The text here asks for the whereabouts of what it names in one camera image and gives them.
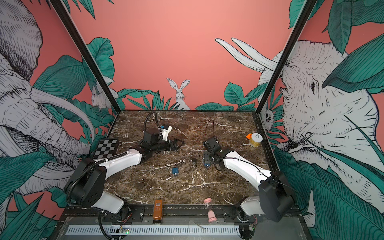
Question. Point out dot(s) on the black white checkerboard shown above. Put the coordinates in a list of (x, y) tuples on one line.
[(106, 148)]

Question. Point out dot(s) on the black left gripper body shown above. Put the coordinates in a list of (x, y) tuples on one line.
[(170, 148)]

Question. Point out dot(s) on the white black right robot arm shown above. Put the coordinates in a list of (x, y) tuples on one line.
[(276, 196)]

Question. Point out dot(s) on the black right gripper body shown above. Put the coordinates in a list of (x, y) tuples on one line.
[(209, 158)]

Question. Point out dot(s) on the orange rectangular device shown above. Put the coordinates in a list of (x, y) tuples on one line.
[(158, 211)]

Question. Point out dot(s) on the black corner frame post right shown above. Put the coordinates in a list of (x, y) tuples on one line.
[(298, 27)]

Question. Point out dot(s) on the pink hourglass timer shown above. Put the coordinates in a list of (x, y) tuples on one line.
[(211, 215)]

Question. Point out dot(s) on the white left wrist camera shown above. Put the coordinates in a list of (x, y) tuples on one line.
[(165, 130)]

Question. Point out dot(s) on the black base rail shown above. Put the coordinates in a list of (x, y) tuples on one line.
[(144, 214)]

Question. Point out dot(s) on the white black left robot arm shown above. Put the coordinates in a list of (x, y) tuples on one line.
[(85, 188)]

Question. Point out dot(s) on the black corner frame post left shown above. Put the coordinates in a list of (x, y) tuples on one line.
[(67, 21)]

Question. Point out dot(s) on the white ventilated strip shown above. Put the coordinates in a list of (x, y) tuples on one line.
[(162, 230)]

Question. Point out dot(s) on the black corner frame post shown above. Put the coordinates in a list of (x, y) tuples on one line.
[(67, 21), (298, 27)]

